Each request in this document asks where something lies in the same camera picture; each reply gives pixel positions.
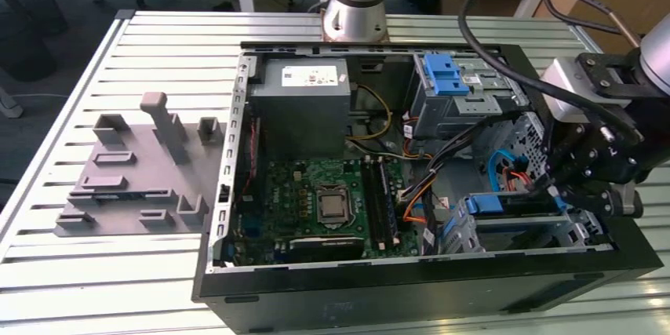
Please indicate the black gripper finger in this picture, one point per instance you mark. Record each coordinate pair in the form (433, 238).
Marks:
(575, 150)
(586, 195)

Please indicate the hard disk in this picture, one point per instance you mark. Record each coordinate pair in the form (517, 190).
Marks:
(483, 203)

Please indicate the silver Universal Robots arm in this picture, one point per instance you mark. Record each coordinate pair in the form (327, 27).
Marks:
(355, 5)

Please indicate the metal disk bay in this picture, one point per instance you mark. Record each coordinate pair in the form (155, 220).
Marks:
(523, 227)

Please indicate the metal optical drive cage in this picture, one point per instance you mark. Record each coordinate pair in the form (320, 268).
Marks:
(445, 115)

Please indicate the blue plastic drive latch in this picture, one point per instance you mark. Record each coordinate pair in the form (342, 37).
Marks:
(442, 76)

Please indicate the RAM stick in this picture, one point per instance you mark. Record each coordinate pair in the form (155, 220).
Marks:
(389, 201)

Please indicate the CPU socket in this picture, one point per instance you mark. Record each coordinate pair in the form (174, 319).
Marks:
(332, 189)

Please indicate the silver CPU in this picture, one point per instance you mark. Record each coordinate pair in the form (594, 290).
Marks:
(332, 207)

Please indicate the black PC case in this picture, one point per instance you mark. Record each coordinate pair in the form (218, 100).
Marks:
(366, 299)

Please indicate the black graphics card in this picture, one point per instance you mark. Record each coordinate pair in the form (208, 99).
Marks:
(324, 248)

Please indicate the grey power supply unit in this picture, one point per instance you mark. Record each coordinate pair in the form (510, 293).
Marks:
(298, 123)

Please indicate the green motherboard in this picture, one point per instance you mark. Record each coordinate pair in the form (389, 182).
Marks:
(292, 194)

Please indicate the grey parts rack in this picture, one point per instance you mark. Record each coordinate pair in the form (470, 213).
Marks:
(136, 178)

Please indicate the black office chair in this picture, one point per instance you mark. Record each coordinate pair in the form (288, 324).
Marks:
(31, 37)

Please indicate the grey furniture foot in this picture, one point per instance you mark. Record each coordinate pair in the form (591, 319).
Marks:
(11, 103)

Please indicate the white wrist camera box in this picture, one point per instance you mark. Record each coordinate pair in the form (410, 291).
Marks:
(565, 88)

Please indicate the black camera bracket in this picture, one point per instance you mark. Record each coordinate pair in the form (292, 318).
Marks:
(622, 76)

